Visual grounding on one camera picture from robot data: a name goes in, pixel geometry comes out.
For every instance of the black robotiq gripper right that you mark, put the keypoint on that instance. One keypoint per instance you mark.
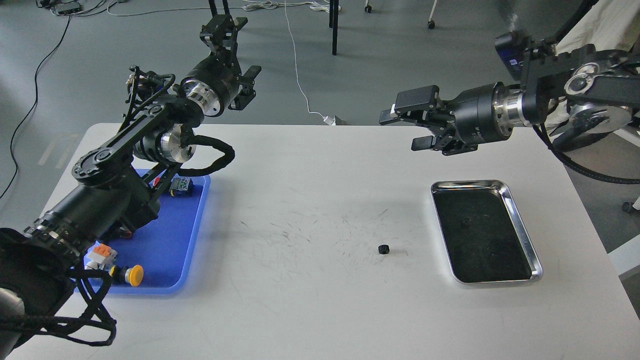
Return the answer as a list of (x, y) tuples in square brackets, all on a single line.
[(473, 114)]

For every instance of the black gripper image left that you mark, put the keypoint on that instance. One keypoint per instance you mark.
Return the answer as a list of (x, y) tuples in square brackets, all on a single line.
[(217, 83)]

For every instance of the black robot arm image left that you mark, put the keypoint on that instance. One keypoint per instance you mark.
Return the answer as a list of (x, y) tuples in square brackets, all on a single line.
[(45, 289)]

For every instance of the silver metal tray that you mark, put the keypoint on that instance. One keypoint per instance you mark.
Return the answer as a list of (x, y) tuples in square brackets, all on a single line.
[(496, 248)]

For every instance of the blue plastic tray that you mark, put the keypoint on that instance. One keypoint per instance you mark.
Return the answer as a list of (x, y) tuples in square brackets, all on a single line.
[(165, 246)]

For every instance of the white power adapter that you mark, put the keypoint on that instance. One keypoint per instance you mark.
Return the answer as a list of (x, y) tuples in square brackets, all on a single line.
[(333, 121)]

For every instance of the black table leg right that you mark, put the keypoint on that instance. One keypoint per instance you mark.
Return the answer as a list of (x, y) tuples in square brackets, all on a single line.
[(333, 25)]

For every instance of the black power strip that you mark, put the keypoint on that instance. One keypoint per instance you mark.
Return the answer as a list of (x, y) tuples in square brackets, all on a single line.
[(66, 7)]

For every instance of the beige cloth on chair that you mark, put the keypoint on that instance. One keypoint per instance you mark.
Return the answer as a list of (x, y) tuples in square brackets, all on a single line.
[(608, 25)]

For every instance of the yellow push button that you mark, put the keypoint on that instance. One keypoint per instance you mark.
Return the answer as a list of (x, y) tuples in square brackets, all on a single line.
[(127, 275)]

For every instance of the orange white connector block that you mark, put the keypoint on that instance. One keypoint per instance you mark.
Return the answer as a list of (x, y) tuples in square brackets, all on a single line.
[(100, 257)]

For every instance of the red push button switch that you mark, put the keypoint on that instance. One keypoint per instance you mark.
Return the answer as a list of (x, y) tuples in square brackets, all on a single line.
[(180, 187)]

